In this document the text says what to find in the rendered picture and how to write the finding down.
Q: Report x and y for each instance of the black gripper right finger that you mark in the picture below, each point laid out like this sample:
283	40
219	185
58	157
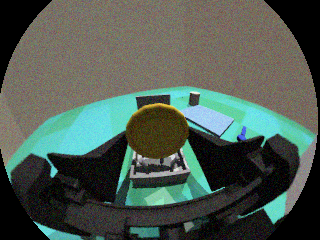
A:
218	157

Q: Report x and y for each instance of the yellow round plate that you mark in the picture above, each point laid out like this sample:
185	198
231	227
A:
157	130

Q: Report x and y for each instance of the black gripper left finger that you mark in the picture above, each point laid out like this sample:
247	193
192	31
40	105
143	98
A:
100	167

